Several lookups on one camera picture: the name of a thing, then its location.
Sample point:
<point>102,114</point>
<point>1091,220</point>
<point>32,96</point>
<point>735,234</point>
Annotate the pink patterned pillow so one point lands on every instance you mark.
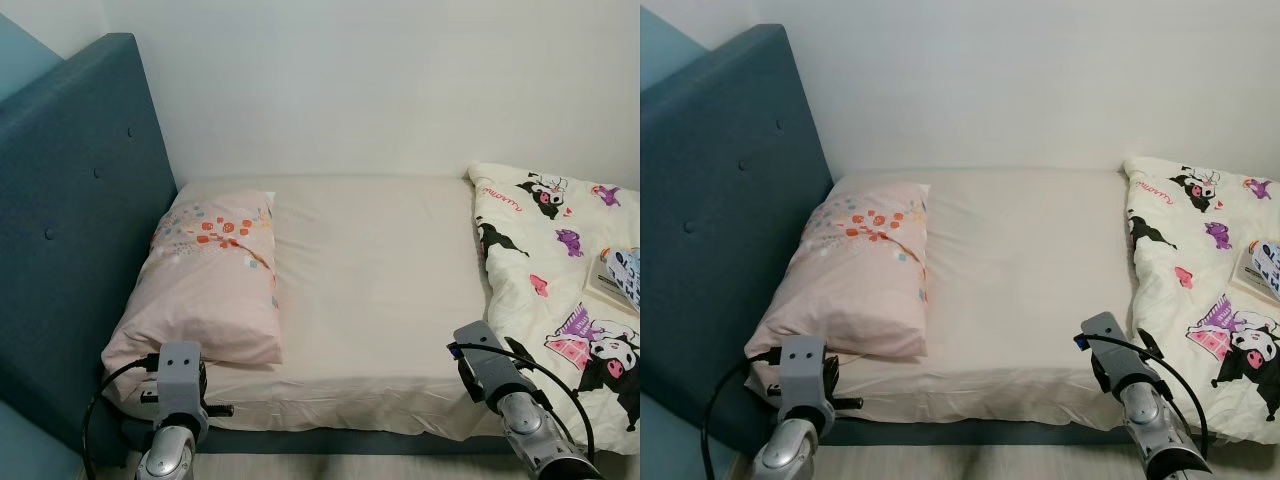
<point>850,285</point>
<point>200,290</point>

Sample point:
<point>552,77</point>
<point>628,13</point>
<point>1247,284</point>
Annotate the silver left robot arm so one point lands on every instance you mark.
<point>170,455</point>
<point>790,455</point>

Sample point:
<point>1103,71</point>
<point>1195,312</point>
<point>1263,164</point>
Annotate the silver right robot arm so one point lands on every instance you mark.
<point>535,430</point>
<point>1160,425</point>

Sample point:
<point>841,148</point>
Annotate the beige sheeted mattress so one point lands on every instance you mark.
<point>1020,270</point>
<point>370,280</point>

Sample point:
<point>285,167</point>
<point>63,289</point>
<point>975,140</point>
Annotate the blue padded headboard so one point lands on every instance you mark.
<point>70,250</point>
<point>720,240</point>

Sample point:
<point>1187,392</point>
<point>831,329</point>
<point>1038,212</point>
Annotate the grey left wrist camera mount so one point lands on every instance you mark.
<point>805,375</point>
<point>182,380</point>

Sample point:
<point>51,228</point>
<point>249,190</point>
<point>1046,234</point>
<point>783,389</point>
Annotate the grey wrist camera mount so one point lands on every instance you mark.
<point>182,380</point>
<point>805,375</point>
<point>1110,350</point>
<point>485,360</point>

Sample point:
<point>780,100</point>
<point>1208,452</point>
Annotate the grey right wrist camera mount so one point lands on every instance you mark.
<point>1110,350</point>
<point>485,360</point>

